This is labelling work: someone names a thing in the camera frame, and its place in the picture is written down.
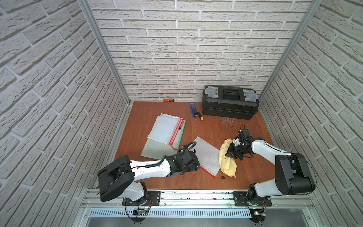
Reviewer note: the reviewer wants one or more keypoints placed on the red zip mesh document bag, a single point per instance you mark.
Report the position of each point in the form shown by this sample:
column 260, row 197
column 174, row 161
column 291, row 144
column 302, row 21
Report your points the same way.
column 208, row 157

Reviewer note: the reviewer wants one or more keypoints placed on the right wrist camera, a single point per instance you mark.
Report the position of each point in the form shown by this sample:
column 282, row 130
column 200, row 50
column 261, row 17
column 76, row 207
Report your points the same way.
column 244, row 135

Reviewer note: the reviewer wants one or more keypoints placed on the yellow black screwdriver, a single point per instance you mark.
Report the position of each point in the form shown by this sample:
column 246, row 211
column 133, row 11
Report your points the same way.
column 200, row 116

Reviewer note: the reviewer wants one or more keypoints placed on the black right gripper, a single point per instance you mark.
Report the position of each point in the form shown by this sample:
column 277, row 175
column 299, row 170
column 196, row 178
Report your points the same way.
column 230, row 152

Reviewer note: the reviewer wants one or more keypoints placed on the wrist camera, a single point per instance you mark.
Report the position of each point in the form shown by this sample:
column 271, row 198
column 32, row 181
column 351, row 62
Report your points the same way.
column 244, row 135
column 188, row 147

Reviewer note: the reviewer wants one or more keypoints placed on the green zip mesh document bag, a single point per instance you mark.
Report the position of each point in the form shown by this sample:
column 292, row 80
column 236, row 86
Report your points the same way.
column 156, row 150

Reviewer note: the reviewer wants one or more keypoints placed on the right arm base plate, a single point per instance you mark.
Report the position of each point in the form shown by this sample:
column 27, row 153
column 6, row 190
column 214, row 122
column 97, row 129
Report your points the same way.
column 248, row 199

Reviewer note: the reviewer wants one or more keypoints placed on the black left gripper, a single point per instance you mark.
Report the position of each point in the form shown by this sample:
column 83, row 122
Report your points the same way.
column 191, row 160

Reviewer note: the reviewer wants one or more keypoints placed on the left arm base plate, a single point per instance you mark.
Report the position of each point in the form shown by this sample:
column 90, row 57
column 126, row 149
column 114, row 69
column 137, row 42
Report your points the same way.
column 149, row 198

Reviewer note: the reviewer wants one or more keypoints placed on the white red zip document bag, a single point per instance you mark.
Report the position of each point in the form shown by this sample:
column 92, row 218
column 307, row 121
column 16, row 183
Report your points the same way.
column 165, row 129

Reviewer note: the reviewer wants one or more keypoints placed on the black plastic toolbox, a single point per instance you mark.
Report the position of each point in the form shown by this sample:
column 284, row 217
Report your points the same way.
column 231, row 102

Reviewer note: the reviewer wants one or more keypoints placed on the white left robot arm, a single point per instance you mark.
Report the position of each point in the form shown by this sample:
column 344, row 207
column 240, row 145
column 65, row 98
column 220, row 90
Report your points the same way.
column 123, row 176

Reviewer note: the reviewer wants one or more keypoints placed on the yellow wiping cloth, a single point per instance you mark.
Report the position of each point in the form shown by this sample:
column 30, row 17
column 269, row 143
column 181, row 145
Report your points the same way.
column 227, row 164

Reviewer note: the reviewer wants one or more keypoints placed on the blue utility knife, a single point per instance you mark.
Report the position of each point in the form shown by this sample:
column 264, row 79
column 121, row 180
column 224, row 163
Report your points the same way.
column 193, row 110

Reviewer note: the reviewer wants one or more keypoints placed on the orange black tool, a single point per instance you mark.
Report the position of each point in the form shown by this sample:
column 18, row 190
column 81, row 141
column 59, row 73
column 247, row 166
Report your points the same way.
column 168, row 100

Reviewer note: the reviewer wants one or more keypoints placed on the aluminium front rail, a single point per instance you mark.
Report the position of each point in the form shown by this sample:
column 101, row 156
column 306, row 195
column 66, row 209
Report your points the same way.
column 201, row 199

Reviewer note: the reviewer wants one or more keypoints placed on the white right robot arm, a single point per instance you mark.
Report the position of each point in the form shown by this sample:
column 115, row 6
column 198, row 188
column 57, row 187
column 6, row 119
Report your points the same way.
column 292, row 173

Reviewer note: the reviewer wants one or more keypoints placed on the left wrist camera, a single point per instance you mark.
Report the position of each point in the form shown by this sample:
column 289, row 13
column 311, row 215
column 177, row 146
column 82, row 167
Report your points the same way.
column 188, row 147

